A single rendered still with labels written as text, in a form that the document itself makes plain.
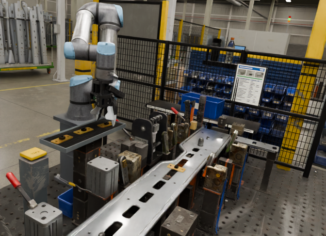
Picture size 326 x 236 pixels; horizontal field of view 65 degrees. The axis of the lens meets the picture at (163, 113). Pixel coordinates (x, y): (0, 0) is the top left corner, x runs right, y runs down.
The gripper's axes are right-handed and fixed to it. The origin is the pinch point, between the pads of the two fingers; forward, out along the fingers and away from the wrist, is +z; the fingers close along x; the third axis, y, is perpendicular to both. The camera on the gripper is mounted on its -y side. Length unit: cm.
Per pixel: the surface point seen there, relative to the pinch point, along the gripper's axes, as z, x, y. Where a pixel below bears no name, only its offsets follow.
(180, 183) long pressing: 17.7, 39.7, -5.5
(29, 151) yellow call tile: 1.8, 3.6, 38.3
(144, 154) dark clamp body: 14.2, 16.5, -10.0
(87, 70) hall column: 94, -600, -491
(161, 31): -45, -113, -199
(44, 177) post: 10.7, 7.8, 35.8
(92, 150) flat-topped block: 9.8, 4.5, 11.5
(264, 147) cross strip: 18, 57, -77
